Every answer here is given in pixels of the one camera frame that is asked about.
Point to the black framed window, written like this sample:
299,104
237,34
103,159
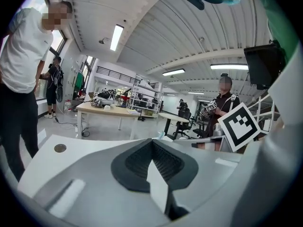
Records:
55,44

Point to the round ceiling fixture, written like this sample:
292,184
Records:
104,41

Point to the white metal rack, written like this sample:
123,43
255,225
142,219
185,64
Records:
265,112

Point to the long ceiling light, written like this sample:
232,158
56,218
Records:
117,37
173,72
229,67

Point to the clear glass beaker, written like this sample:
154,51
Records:
161,135

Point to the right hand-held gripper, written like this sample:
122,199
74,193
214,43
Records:
239,126

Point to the black head camera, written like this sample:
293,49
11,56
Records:
195,0

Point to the white shelf unit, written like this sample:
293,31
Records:
146,98

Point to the person's green shirt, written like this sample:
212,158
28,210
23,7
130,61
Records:
279,15

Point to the green hanging cloth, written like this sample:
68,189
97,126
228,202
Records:
79,83

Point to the black railing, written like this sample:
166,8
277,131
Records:
118,74

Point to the clear water bottle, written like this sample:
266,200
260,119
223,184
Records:
67,106

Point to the bag with equipment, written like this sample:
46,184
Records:
103,98

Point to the black chest-mounted screen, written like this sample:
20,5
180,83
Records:
262,65

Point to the stack of papers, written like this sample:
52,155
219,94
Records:
133,111

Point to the round wooden table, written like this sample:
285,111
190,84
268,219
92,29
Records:
174,117

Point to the black office chair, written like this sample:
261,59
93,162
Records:
201,126
183,123

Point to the wooden desk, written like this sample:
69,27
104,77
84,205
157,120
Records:
104,111

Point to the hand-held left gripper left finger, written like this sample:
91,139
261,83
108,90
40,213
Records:
94,185

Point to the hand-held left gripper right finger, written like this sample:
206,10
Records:
208,185

